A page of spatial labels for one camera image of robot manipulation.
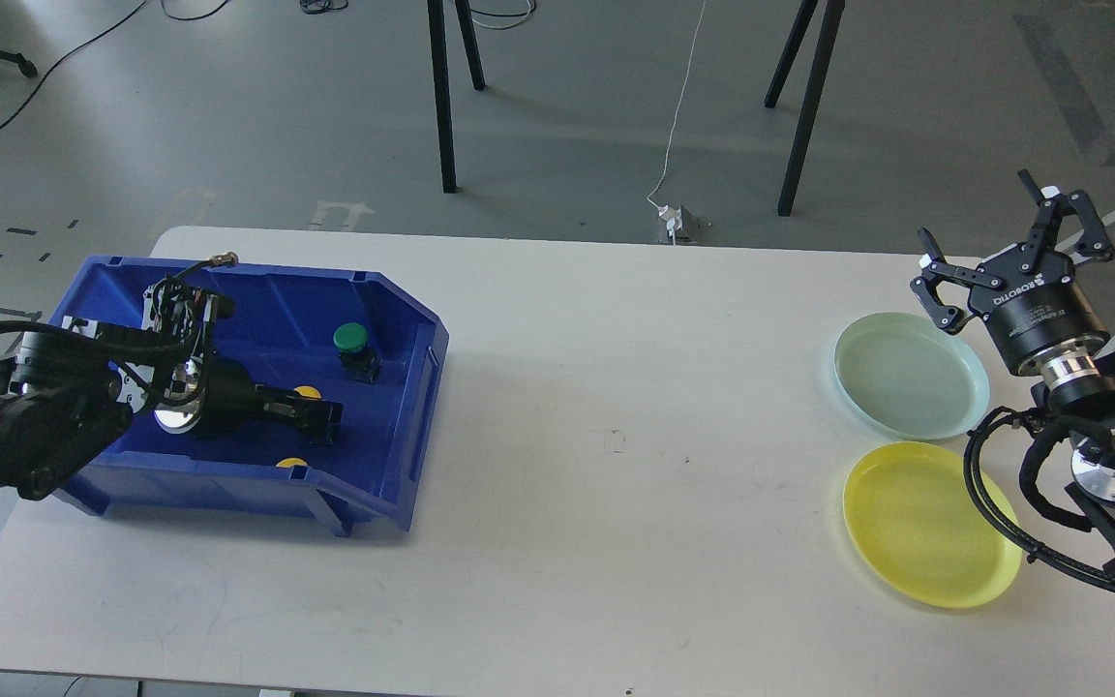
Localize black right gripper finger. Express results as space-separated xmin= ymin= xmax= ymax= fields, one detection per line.
xmin=910 ymin=228 xmax=993 ymax=336
xmin=1017 ymin=170 xmax=1115 ymax=267

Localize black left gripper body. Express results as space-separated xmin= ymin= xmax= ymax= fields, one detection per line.
xmin=154 ymin=356 xmax=264 ymax=438

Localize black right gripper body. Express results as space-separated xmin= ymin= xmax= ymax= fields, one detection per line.
xmin=970 ymin=246 xmax=1111 ymax=377

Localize yellow push button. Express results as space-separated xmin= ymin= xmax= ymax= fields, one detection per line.
xmin=292 ymin=385 xmax=345 ymax=445

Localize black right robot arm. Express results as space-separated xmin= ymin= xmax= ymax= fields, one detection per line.
xmin=910 ymin=170 xmax=1115 ymax=594

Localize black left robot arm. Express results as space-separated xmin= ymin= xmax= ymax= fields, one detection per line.
xmin=0 ymin=253 xmax=345 ymax=501

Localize green push button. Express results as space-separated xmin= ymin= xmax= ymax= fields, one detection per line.
xmin=332 ymin=322 xmax=381 ymax=384

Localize light green plate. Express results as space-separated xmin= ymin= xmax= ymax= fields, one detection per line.
xmin=830 ymin=312 xmax=991 ymax=441

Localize yellow plate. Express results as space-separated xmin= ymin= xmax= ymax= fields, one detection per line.
xmin=841 ymin=441 xmax=1022 ymax=612

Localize blue plastic bin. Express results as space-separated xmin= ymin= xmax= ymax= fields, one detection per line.
xmin=52 ymin=256 xmax=450 ymax=535

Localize white power adapter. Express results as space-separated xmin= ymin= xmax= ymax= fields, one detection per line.
xmin=656 ymin=204 xmax=705 ymax=246

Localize black tripod legs right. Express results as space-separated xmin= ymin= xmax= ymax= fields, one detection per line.
xmin=763 ymin=1 xmax=846 ymax=217

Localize black tripod legs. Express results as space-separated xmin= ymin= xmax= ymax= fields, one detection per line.
xmin=763 ymin=1 xmax=846 ymax=217
xmin=425 ymin=1 xmax=487 ymax=194

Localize black tripod legs left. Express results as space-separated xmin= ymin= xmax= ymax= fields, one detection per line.
xmin=425 ymin=1 xmax=487 ymax=194

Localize white cable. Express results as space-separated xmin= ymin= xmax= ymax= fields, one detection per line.
xmin=646 ymin=0 xmax=708 ymax=209

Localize black floor cable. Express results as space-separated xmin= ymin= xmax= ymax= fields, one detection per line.
xmin=0 ymin=0 xmax=152 ymax=180

